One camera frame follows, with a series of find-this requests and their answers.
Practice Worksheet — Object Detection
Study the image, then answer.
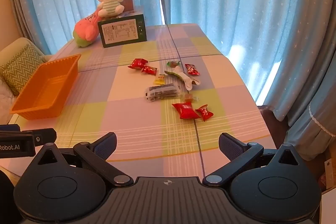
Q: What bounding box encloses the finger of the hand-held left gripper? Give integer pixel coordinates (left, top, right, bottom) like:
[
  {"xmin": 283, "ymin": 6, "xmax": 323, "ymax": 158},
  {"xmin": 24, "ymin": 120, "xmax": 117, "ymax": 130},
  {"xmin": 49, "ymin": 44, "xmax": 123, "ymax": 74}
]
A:
[
  {"xmin": 0, "ymin": 124, "xmax": 21, "ymax": 133},
  {"xmin": 20, "ymin": 128, "xmax": 57, "ymax": 146}
]

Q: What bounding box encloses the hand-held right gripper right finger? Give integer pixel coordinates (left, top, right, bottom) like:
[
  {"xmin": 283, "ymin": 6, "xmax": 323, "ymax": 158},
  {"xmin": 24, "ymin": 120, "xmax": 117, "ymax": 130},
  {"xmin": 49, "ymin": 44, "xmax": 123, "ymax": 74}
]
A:
[{"xmin": 205, "ymin": 133, "xmax": 298, "ymax": 186}]

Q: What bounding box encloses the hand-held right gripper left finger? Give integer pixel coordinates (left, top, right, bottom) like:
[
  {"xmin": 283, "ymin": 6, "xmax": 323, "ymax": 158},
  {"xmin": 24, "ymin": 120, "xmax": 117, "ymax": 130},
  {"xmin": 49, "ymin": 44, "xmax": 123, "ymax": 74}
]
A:
[{"xmin": 37, "ymin": 132, "xmax": 134, "ymax": 186}]

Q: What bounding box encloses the red candy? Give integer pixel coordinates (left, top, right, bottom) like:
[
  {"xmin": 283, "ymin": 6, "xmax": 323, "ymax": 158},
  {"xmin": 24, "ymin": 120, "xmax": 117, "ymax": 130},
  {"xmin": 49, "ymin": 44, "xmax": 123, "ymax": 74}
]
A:
[
  {"xmin": 141, "ymin": 66, "xmax": 158, "ymax": 75},
  {"xmin": 184, "ymin": 63, "xmax": 201, "ymax": 75},
  {"xmin": 196, "ymin": 105, "xmax": 214, "ymax": 122},
  {"xmin": 128, "ymin": 58, "xmax": 149, "ymax": 69}
]

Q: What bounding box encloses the orange plastic tray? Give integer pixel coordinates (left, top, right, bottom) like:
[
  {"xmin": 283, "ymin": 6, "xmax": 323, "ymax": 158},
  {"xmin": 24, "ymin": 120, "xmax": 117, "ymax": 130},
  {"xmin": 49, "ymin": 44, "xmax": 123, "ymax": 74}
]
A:
[{"xmin": 10, "ymin": 54, "xmax": 82, "ymax": 120}]

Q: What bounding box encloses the large red snack packet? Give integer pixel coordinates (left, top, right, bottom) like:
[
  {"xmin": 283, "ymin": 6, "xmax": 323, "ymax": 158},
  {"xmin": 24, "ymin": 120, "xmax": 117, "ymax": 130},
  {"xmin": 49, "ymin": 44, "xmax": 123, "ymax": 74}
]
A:
[{"xmin": 172, "ymin": 102, "xmax": 201, "ymax": 120}]

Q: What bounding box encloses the dark clear snack packet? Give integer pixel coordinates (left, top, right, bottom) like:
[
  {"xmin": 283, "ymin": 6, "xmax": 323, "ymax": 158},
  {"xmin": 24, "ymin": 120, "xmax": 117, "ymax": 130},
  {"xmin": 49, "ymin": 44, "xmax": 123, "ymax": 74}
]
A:
[{"xmin": 144, "ymin": 83, "xmax": 181, "ymax": 102}]

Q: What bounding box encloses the green white snack pouch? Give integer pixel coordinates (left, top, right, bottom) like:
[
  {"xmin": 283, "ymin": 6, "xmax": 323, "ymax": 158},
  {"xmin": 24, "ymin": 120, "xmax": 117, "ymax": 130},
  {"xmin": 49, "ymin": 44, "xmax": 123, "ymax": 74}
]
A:
[{"xmin": 164, "ymin": 68, "xmax": 201, "ymax": 90}]

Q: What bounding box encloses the white fluffy cushion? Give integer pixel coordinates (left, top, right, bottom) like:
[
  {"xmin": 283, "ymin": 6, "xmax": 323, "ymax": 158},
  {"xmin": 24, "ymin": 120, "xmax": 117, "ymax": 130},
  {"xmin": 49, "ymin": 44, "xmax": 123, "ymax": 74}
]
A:
[{"xmin": 0, "ymin": 82, "xmax": 19, "ymax": 122}]

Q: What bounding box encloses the checked tablecloth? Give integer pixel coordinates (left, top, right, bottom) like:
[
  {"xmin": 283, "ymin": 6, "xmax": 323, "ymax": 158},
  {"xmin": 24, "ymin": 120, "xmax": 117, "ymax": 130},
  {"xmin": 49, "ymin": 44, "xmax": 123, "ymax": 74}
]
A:
[{"xmin": 0, "ymin": 23, "xmax": 277, "ymax": 180}]

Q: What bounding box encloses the green zigzag cushion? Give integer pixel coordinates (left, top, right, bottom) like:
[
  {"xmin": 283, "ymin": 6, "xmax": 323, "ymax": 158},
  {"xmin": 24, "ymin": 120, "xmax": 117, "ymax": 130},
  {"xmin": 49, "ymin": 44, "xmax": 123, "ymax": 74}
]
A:
[{"xmin": 0, "ymin": 44, "xmax": 46, "ymax": 94}]

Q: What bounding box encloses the pale green sofa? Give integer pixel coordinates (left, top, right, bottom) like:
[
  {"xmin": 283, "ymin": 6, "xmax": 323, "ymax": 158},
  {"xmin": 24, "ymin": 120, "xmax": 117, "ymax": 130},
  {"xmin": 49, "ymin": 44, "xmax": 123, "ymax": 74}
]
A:
[{"xmin": 0, "ymin": 38, "xmax": 53, "ymax": 125}]

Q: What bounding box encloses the grey star curtain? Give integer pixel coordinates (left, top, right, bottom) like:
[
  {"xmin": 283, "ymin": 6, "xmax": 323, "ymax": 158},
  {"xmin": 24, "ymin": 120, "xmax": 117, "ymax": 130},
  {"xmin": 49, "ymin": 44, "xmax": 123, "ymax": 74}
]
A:
[
  {"xmin": 7, "ymin": 0, "xmax": 53, "ymax": 55},
  {"xmin": 282, "ymin": 0, "xmax": 336, "ymax": 161}
]

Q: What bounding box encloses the green cardboard box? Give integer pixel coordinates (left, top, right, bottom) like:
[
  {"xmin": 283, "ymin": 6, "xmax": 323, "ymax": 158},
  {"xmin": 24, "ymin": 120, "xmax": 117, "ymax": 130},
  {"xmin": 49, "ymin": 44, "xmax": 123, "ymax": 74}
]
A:
[{"xmin": 97, "ymin": 6, "xmax": 147, "ymax": 48}]

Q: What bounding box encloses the pink star plush toy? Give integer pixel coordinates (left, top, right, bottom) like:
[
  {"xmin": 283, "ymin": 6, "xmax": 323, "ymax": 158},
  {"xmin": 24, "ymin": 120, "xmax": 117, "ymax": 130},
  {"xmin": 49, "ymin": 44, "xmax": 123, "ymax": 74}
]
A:
[{"xmin": 73, "ymin": 10, "xmax": 101, "ymax": 48}]

